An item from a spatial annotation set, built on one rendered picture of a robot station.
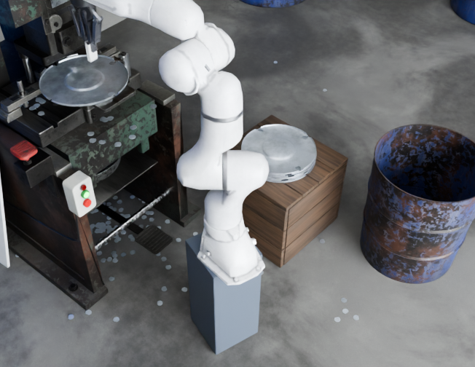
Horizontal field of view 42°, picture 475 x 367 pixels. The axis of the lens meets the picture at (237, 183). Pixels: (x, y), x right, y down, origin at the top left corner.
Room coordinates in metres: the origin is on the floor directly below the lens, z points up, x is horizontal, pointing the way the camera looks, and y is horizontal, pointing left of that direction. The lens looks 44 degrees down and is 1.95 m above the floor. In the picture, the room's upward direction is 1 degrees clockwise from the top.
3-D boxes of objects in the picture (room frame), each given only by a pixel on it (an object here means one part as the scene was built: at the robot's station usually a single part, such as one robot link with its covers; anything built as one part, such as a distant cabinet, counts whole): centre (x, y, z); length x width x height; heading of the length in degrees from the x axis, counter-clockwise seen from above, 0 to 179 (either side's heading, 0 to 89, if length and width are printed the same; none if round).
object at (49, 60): (1.77, 0.61, 0.86); 0.20 x 0.16 x 0.05; 142
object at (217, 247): (1.22, 0.02, 0.52); 0.22 x 0.19 x 0.14; 33
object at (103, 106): (1.66, 0.47, 0.72); 0.25 x 0.14 x 0.14; 52
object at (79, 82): (1.69, 0.51, 0.78); 0.29 x 0.29 x 0.01
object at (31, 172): (1.38, 0.62, 0.62); 0.10 x 0.06 x 0.20; 142
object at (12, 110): (1.63, 0.71, 0.76); 0.17 x 0.06 x 0.10; 142
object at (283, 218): (1.80, -0.16, 0.18); 0.40 x 0.38 x 0.35; 47
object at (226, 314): (1.26, 0.04, 0.23); 0.18 x 0.18 x 0.45; 33
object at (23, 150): (1.36, 0.63, 0.72); 0.07 x 0.06 x 0.08; 52
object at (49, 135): (1.76, 0.61, 0.68); 0.45 x 0.30 x 0.06; 142
